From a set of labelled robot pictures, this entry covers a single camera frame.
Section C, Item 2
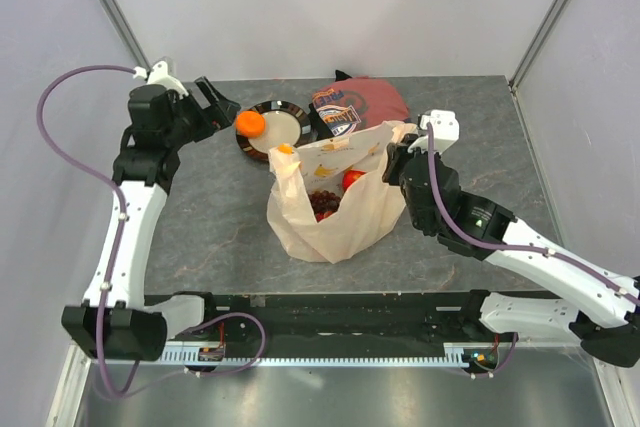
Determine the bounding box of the beige banana print plastic bag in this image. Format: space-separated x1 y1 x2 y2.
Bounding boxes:
267 121 417 264

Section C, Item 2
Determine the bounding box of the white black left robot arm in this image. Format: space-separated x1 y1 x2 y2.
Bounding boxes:
61 77 240 361

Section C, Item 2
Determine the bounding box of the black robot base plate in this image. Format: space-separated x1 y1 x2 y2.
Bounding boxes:
198 290 514 344

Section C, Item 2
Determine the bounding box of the black folded garment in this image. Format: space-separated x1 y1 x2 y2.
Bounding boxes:
308 69 351 140

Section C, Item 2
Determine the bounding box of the grey slotted cable duct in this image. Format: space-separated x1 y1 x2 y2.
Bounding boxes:
157 342 498 368

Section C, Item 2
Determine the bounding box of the aluminium cross rail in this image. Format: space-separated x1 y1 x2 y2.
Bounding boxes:
514 331 621 348

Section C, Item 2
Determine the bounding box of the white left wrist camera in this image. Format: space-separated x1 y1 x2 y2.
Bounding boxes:
133 59 189 98

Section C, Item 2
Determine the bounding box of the black fruit plate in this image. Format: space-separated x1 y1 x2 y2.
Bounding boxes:
236 100 313 162

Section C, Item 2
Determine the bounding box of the orange fruit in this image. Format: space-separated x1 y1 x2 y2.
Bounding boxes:
235 110 266 138

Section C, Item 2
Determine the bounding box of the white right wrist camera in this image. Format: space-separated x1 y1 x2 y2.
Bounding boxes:
408 109 460 153

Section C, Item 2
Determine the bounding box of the red printed folded t-shirt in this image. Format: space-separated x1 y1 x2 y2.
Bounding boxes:
314 77 410 137

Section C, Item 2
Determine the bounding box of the dark purple grape bunch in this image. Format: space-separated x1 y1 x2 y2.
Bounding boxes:
309 190 341 214

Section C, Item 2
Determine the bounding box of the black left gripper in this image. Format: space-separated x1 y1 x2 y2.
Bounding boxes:
164 77 240 149

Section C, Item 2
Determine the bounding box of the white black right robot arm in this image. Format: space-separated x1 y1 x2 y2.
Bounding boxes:
382 134 639 368

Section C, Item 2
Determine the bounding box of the red apple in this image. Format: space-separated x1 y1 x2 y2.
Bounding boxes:
341 169 365 191

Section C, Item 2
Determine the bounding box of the red cherry tomatoes cluster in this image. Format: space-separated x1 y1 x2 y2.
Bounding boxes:
315 211 334 222

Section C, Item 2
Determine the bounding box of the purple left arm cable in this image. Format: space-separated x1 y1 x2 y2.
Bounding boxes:
37 65 144 401

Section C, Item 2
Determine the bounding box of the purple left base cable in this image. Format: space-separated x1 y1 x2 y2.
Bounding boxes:
134 312 266 393

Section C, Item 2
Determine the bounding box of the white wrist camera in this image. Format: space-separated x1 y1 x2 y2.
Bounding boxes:
133 59 189 98
408 109 460 153

